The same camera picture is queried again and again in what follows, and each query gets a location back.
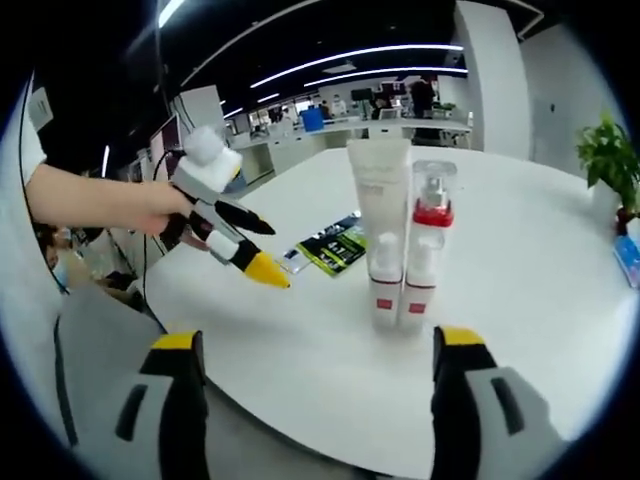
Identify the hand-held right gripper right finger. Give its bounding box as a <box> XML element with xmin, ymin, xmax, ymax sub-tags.
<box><xmin>430</xmin><ymin>325</ymin><xmax>569</xmax><ymax>480</ymax></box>

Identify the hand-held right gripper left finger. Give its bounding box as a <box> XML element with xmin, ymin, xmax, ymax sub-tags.
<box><xmin>69</xmin><ymin>330</ymin><xmax>210</xmax><ymax>480</ymax></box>

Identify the silver skincare sachet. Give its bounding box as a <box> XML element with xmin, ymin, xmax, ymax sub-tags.
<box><xmin>281</xmin><ymin>248</ymin><xmax>310</xmax><ymax>275</ymax></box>

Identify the dark green skincare sachet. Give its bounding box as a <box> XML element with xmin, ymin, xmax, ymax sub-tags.
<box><xmin>294</xmin><ymin>211</ymin><xmax>372</xmax><ymax>280</ymax></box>

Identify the white skincare tube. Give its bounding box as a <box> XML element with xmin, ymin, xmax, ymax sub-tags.
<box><xmin>347</xmin><ymin>138</ymin><xmax>414</xmax><ymax>282</ymax></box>

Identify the red collar skincare pump bottle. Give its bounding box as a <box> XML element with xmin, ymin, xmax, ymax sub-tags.
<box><xmin>407</xmin><ymin>159</ymin><xmax>461</xmax><ymax>281</ymax></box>

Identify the person's left hand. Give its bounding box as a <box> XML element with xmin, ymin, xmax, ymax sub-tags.
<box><xmin>134</xmin><ymin>181</ymin><xmax>195</xmax><ymax>240</ymax></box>

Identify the white office counter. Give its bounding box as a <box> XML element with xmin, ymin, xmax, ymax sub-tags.
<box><xmin>224</xmin><ymin>116</ymin><xmax>475</xmax><ymax>177</ymax></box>

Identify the long ceiling light strip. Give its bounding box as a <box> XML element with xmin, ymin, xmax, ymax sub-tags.
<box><xmin>181</xmin><ymin>43</ymin><xmax>465</xmax><ymax>89</ymax></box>
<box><xmin>303</xmin><ymin>66</ymin><xmax>470</xmax><ymax>90</ymax></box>

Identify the person's white shirt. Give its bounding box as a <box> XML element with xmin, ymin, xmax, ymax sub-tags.
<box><xmin>0</xmin><ymin>74</ymin><xmax>56</xmax><ymax>411</ymax></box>

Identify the small dark red pot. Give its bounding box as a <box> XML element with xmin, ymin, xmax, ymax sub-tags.
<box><xmin>614</xmin><ymin>206</ymin><xmax>640</xmax><ymax>237</ymax></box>

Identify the green potted plant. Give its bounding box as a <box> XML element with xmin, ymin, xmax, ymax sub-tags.
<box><xmin>574</xmin><ymin>111</ymin><xmax>640</xmax><ymax>217</ymax></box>

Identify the black cable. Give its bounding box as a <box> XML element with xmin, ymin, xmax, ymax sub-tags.
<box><xmin>141</xmin><ymin>144</ymin><xmax>175</xmax><ymax>332</ymax></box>

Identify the white wall paper sign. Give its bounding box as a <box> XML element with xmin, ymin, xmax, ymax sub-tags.
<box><xmin>28</xmin><ymin>87</ymin><xmax>55</xmax><ymax>130</ymax></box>

